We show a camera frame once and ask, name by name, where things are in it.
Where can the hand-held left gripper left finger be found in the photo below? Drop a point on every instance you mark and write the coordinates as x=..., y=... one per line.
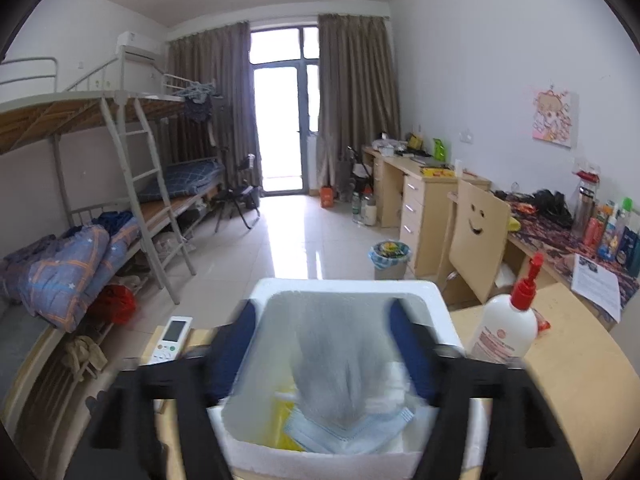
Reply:
x=232, y=350

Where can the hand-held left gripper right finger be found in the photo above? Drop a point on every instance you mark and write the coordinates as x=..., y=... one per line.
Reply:
x=412, y=350

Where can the yellow bubble sponge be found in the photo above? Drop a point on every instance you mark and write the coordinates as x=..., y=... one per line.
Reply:
x=280, y=425

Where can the stack of blue face masks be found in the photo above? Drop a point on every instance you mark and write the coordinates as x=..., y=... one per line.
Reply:
x=320, y=435

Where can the white foam box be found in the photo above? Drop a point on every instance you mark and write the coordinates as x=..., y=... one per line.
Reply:
x=320, y=462

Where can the white remote control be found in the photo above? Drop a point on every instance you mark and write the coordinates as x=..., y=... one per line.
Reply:
x=172, y=340

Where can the trash bin with blue liner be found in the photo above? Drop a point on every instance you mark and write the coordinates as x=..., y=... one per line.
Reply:
x=390, y=267

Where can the white lotion bottle red pump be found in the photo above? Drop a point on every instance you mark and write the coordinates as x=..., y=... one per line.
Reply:
x=500, y=330

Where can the wooden chair with smiley face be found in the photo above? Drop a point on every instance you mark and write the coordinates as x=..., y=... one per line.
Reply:
x=475, y=260

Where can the red bag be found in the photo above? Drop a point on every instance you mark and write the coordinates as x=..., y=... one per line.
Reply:
x=112, y=305

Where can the wooden desk with drawers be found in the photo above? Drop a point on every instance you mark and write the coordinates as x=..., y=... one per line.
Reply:
x=425, y=210

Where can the beige cloth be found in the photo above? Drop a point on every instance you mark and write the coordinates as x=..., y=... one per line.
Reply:
x=85, y=355

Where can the black folding chair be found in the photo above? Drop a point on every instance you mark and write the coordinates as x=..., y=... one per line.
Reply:
x=240, y=195

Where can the orange container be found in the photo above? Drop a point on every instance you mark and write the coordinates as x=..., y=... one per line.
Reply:
x=327, y=197

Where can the desk with patterned cloth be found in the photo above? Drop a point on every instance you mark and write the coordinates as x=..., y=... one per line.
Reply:
x=550, y=240

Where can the dark blue clothes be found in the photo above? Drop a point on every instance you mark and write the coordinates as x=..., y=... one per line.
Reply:
x=112, y=220

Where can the blue plaid quilt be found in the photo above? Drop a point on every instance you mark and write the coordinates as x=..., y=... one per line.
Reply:
x=185, y=177

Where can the blue quilt with orange lines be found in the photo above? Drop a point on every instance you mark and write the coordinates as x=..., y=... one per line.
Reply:
x=70, y=275

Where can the yellow flat box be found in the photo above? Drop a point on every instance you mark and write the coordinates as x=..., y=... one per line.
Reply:
x=440, y=172

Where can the white cup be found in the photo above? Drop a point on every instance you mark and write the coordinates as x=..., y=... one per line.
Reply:
x=458, y=167

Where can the printed paper sheet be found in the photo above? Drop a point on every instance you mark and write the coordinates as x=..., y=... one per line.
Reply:
x=595, y=285

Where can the black headphones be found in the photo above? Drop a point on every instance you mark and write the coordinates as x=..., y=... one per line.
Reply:
x=552, y=207

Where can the green packet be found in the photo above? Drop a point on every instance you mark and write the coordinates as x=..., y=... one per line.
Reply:
x=439, y=150

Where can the grey purple blanket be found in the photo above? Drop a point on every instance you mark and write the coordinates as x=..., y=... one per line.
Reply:
x=20, y=270

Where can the row of toiletry bottles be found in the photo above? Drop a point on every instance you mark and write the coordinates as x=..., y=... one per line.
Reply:
x=607, y=230

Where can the glass balcony door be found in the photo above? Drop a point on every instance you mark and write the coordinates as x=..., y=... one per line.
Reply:
x=280, y=125

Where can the hanging dark clothes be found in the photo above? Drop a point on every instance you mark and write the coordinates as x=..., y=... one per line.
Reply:
x=197, y=109

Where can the brown curtain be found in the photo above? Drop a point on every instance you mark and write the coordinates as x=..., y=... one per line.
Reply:
x=357, y=105
x=215, y=105

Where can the metal bunk bed with ladder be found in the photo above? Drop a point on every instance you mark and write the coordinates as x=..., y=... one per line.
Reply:
x=30, y=120

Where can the white air conditioner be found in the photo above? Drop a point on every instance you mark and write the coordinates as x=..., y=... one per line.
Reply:
x=135, y=47

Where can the pink cartoon wall poster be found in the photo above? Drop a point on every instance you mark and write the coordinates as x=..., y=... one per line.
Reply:
x=554, y=117

